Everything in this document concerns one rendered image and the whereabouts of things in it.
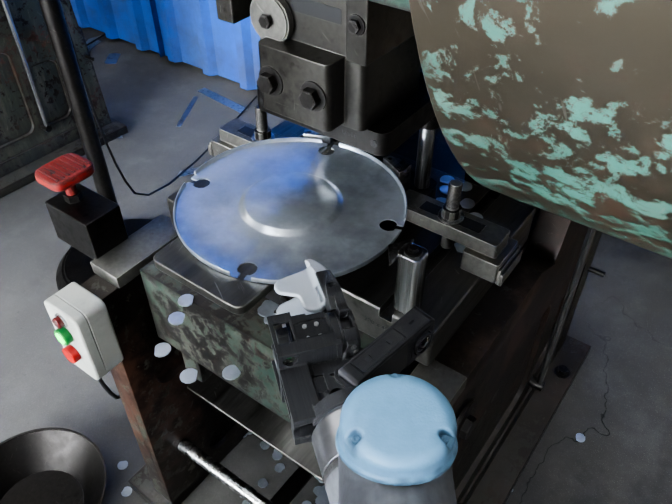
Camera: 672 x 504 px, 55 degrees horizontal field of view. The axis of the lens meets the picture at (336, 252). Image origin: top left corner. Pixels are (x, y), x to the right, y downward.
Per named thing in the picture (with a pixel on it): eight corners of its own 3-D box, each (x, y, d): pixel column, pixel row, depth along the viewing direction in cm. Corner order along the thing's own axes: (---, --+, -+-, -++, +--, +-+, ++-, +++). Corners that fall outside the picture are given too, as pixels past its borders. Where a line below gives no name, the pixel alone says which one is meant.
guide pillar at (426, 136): (424, 191, 91) (434, 101, 81) (411, 185, 92) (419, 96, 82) (432, 183, 92) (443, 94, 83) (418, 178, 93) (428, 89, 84)
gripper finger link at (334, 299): (314, 262, 66) (338, 325, 60) (329, 259, 66) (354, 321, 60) (315, 293, 69) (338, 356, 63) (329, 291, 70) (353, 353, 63)
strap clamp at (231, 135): (290, 191, 96) (287, 131, 89) (208, 154, 103) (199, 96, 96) (315, 172, 99) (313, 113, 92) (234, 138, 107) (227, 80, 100)
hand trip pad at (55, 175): (70, 229, 92) (55, 186, 87) (45, 213, 95) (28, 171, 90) (109, 205, 96) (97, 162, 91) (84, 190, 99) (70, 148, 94)
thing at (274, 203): (430, 164, 88) (431, 160, 87) (365, 313, 67) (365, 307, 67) (238, 127, 95) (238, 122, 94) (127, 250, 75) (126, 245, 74)
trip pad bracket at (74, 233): (116, 316, 102) (84, 220, 89) (77, 290, 106) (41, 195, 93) (145, 294, 106) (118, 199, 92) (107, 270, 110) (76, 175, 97)
